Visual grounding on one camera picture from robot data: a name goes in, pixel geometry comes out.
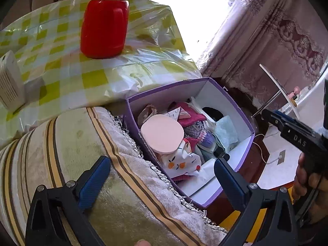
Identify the striped sofa cover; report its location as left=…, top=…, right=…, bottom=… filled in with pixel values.
left=0, top=106, right=228, bottom=246

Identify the green checked tablecloth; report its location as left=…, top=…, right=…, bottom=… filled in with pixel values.
left=0, top=0, right=203, bottom=149

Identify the black cloth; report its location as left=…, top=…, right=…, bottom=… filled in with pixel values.
left=202, top=106, right=223, bottom=122

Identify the purple patterned knit cloth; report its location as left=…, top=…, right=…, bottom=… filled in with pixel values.
left=183, top=122, right=218, bottom=149

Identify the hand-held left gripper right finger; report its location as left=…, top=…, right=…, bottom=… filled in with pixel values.
left=214, top=157, right=299, bottom=246

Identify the person's right hand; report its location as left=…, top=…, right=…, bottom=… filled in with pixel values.
left=292, top=152, right=324, bottom=201

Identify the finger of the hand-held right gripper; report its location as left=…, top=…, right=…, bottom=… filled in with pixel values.
left=261, top=109, right=295, bottom=134

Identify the purple cardboard box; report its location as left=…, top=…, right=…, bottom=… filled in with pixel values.
left=122, top=77, right=255, bottom=209

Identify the white plastic device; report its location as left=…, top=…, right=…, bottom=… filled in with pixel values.
left=0, top=50, right=26, bottom=113

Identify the mint green cloth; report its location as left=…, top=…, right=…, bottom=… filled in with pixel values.
left=215, top=115, right=240, bottom=150

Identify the white cable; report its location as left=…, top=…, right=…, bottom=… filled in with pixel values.
left=255, top=133, right=280, bottom=165

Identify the pink round pad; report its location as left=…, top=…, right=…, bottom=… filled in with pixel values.
left=141, top=115, right=184, bottom=155

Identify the red thermos flask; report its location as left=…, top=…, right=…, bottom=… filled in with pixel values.
left=80, top=0, right=131, bottom=59

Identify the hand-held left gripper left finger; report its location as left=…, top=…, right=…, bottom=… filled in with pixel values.
left=26, top=156, right=112, bottom=246

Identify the white side table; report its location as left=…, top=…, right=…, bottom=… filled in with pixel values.
left=252, top=64, right=301, bottom=118

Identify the white fruit print cloth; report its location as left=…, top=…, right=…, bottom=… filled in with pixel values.
left=161, top=140, right=202, bottom=177

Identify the beige floral cloth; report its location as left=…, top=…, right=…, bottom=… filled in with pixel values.
left=137, top=104, right=161, bottom=126

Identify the pink lace curtain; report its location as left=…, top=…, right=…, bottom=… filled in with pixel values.
left=197, top=0, right=328, bottom=103

